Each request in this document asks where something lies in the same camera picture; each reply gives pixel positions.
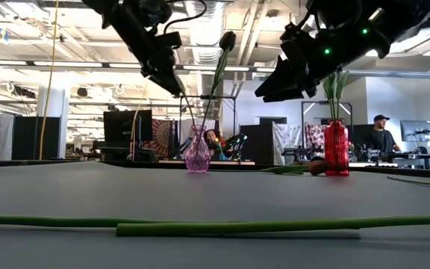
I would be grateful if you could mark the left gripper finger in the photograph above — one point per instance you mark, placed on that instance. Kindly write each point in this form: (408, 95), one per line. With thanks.
(162, 83)
(175, 84)

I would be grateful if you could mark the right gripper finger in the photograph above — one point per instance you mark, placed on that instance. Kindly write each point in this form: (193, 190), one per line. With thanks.
(278, 80)
(293, 95)

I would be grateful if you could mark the long green foreground stem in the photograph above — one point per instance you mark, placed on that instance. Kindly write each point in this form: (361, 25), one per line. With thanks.
(274, 226)

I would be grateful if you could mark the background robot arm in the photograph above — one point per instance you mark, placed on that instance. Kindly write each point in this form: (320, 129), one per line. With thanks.
(237, 143)
(180, 149)

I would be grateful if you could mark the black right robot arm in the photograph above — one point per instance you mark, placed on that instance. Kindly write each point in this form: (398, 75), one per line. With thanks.
(386, 22)

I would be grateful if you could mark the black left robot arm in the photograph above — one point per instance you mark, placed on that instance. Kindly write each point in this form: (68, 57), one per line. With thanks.
(125, 22)

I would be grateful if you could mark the red ribbed glass vase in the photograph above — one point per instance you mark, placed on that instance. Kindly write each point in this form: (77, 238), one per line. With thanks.
(336, 149)

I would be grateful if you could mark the purple glass vase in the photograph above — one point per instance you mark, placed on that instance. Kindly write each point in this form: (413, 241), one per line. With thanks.
(197, 157)

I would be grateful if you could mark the white patterned cloth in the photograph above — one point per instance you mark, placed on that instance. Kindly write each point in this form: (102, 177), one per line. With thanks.
(284, 140)

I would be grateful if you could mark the red patterned cloth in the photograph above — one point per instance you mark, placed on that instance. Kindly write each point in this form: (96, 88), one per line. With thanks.
(316, 136)

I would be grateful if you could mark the black monitor screen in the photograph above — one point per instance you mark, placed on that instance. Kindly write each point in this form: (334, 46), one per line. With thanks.
(125, 127)

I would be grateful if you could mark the person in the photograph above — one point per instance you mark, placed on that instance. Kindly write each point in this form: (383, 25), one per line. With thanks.
(210, 136)
(381, 140)

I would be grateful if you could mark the ceiling light strip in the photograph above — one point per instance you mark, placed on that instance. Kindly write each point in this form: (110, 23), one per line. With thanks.
(69, 64)

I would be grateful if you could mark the wooden workbench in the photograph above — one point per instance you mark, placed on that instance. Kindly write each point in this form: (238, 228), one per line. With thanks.
(230, 163)

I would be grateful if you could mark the white building column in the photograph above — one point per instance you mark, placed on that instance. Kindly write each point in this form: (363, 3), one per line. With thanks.
(60, 97)

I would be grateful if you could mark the grey desk monitor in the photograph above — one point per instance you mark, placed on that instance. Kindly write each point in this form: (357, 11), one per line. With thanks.
(414, 130)

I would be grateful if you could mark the black office desk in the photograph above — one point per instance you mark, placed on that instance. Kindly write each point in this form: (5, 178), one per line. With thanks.
(409, 155)

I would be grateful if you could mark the black partition panel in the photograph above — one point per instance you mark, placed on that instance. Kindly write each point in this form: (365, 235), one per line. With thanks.
(28, 136)

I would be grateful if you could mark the grey table mat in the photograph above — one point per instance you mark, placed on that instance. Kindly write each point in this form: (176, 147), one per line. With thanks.
(215, 254)

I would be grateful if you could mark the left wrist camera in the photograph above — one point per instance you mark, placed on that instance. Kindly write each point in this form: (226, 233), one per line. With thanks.
(170, 39)

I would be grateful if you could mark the black metal frame rig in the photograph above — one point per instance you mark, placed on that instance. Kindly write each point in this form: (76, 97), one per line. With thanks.
(235, 123)
(303, 123)

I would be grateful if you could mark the silver ceiling duct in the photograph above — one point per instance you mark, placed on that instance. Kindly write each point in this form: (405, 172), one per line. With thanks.
(207, 50)

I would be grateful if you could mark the patterned wall tapestry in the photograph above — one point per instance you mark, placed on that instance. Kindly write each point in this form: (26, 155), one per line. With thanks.
(161, 136)

